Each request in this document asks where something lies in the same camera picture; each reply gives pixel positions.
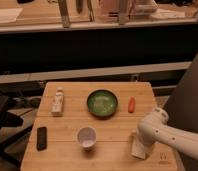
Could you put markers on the white cup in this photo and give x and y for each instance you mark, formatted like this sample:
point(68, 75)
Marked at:
point(86, 137)

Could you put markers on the black office chair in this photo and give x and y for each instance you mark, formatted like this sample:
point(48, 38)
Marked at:
point(8, 119)

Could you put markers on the black remote control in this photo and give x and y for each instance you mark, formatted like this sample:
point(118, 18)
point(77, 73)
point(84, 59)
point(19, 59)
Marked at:
point(41, 138)

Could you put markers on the white sponge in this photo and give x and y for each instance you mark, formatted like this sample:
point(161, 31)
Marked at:
point(138, 148)

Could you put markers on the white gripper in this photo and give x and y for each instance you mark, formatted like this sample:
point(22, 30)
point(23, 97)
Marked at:
point(148, 142)

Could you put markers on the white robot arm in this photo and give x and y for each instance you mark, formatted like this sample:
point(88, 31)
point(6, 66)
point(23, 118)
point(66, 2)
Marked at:
point(153, 128)

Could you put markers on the green bowl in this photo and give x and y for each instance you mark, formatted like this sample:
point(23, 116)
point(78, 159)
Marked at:
point(102, 103)

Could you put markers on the orange carrot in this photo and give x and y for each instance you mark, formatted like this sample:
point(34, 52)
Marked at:
point(131, 106)

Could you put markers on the dark robot base panel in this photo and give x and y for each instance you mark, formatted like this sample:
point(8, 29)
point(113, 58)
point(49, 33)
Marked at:
point(182, 105)

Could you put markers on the white plastic bottle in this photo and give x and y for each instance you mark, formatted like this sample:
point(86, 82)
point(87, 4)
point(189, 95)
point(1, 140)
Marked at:
point(57, 104)

